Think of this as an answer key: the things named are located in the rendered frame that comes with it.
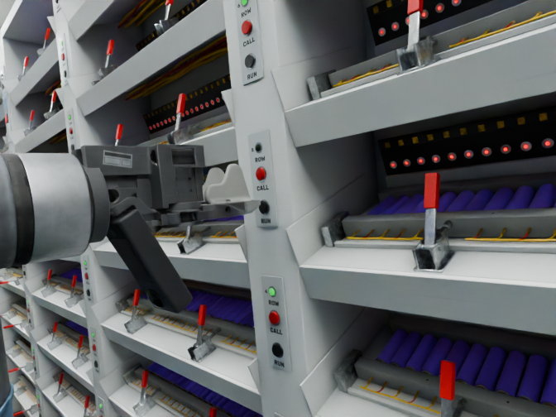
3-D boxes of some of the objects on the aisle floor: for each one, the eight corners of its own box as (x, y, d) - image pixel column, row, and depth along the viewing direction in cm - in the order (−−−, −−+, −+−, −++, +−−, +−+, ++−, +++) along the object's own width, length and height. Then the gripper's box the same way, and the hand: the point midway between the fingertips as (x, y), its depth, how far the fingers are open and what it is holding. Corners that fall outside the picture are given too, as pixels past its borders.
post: (128, 593, 100) (56, -80, 95) (113, 571, 107) (45, -60, 102) (195, 540, 114) (135, -50, 109) (179, 523, 121) (122, -33, 116)
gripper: (92, 139, 32) (278, 146, 47) (59, 155, 38) (231, 156, 53) (103, 245, 32) (285, 218, 47) (68, 242, 38) (237, 219, 53)
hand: (251, 208), depth 49 cm, fingers closed
